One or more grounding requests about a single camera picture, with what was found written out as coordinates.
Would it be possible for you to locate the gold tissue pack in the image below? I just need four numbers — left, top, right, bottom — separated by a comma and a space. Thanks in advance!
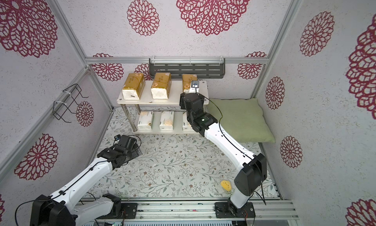
121, 73, 145, 100
151, 72, 172, 100
182, 74, 197, 93

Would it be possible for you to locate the white tissue pack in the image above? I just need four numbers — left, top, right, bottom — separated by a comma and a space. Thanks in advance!
182, 112, 193, 132
137, 111, 154, 131
159, 111, 174, 131

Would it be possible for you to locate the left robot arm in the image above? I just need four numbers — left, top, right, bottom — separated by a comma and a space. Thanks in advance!
30, 135, 142, 226

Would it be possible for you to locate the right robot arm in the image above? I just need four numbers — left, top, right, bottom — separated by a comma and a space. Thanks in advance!
179, 93, 267, 218

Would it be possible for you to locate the white two-tier shelf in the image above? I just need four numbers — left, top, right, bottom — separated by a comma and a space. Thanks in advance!
117, 81, 196, 134

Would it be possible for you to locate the floral patterned floor mat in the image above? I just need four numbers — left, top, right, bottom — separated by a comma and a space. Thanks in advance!
83, 106, 280, 199

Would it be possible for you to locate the green cushion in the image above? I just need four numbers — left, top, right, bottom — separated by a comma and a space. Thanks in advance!
206, 99, 275, 143

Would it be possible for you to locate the yellow sponge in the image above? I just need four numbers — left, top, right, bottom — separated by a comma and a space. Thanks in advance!
220, 180, 233, 192

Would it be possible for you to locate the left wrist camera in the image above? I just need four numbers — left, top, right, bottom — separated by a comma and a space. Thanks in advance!
113, 134, 121, 144

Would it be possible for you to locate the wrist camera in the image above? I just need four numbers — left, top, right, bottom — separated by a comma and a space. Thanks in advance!
113, 134, 121, 144
189, 81, 199, 93

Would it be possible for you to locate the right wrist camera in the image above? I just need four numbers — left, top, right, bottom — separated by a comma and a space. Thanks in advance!
189, 81, 199, 93

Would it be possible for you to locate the grey slotted wall shelf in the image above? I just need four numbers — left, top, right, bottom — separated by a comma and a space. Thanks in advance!
149, 58, 226, 79

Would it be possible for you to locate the black wire wall rack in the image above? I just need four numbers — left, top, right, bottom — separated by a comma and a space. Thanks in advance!
52, 83, 88, 124

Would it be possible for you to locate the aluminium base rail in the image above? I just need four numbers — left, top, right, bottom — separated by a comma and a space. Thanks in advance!
98, 199, 299, 226

